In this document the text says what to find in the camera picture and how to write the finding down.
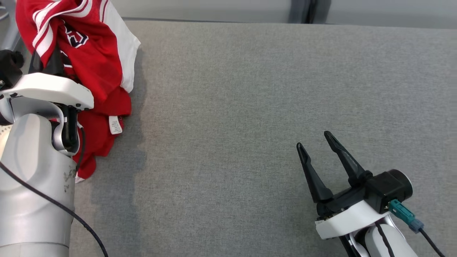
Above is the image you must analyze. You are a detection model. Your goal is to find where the grey metal partition post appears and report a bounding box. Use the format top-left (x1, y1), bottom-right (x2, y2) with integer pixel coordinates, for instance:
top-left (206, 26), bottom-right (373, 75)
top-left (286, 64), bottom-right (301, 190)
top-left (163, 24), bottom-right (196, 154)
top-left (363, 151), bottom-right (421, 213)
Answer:
top-left (290, 0), bottom-right (323, 24)

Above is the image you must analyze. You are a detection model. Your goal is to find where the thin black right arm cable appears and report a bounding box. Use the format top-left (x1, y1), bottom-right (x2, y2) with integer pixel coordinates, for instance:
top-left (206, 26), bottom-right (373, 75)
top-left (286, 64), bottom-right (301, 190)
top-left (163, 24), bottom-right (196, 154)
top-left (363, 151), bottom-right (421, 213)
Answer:
top-left (374, 221), bottom-right (396, 257)

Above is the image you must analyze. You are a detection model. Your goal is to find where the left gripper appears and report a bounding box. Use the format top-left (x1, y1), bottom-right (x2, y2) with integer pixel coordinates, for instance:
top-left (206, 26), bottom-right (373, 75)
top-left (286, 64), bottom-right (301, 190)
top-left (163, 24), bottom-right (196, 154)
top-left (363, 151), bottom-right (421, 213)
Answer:
top-left (0, 45), bottom-right (94, 110)

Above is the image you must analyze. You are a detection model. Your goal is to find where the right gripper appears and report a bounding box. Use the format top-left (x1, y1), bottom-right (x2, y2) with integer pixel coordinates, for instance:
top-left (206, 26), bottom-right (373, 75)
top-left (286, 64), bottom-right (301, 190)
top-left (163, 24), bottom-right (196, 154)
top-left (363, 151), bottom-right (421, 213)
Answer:
top-left (296, 131), bottom-right (413, 240)

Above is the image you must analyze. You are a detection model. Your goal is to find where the right camera cable teal plug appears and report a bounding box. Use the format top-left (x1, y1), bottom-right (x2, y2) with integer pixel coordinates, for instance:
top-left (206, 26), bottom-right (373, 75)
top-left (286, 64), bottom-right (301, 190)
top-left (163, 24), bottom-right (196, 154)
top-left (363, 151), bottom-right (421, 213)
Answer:
top-left (388, 199), bottom-right (447, 257)

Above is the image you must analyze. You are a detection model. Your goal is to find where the red jersey with dark number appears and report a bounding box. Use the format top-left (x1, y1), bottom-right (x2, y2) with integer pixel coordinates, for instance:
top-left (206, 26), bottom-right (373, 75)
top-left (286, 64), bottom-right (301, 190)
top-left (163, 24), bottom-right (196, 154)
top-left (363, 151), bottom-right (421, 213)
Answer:
top-left (15, 0), bottom-right (141, 106)

